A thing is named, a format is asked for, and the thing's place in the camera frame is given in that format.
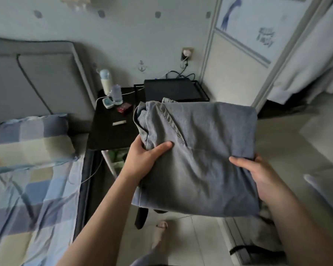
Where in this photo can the small white stick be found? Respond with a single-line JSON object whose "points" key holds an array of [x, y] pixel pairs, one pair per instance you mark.
{"points": [[119, 123]]}

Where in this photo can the person's left hand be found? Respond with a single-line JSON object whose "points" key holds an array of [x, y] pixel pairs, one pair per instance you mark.
{"points": [[139, 160]]}

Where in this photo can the bed with plaid sheet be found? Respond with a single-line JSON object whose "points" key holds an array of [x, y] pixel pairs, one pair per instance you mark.
{"points": [[28, 218]]}

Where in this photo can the grey padded headboard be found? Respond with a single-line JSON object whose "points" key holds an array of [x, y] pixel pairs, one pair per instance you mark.
{"points": [[39, 80]]}

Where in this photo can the clear plastic bottle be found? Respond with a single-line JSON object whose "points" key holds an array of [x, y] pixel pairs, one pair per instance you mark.
{"points": [[117, 95]]}

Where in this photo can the plaid pillow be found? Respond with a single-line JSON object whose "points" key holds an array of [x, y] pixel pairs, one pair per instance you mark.
{"points": [[28, 144]]}

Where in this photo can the black desk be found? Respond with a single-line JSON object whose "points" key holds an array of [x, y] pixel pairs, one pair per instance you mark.
{"points": [[108, 135]]}

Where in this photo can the small white charger base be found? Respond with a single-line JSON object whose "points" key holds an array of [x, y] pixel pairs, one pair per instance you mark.
{"points": [[108, 103]]}

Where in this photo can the white t-shirt with script print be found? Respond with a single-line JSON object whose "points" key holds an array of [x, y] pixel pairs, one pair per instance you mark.
{"points": [[311, 58]]}

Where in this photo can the person's right hand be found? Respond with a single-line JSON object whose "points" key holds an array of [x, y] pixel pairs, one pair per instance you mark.
{"points": [[266, 177]]}

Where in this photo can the orange white hanging wall bag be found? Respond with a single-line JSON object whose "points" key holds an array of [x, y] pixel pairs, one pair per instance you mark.
{"points": [[75, 1]]}

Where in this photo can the grey denim jeans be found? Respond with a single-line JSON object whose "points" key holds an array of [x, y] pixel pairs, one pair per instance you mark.
{"points": [[211, 158]]}

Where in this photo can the wall power socket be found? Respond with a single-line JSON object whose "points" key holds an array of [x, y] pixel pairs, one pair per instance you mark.
{"points": [[187, 54]]}

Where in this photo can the small red box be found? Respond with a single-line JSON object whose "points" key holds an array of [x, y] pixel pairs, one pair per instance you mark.
{"points": [[124, 108]]}

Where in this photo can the white bottle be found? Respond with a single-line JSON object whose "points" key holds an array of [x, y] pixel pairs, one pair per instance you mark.
{"points": [[106, 81]]}

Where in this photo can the person's white shorts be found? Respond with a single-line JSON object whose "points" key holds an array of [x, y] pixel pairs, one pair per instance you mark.
{"points": [[147, 260]]}

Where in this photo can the person's left forearm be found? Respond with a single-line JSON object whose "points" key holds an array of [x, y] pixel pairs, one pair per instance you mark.
{"points": [[100, 230]]}

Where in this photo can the green bag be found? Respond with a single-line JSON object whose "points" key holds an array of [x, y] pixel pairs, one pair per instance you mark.
{"points": [[119, 160]]}

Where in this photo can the small wall hook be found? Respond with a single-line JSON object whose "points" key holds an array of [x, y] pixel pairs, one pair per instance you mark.
{"points": [[142, 66]]}

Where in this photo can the person's right forearm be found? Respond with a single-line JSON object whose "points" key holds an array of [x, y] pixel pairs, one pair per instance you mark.
{"points": [[305, 235]]}

